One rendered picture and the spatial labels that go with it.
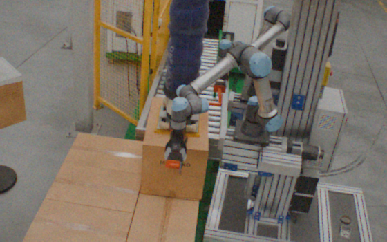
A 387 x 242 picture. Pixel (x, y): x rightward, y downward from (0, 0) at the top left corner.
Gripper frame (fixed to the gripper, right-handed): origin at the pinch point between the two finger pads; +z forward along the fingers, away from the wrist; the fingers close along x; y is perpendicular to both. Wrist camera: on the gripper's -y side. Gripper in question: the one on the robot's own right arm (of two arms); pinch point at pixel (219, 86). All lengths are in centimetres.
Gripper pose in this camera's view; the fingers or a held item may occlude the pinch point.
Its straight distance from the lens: 321.5
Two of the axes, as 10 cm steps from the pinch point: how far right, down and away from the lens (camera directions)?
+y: -0.3, 5.0, -8.6
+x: 10.0, 0.9, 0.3
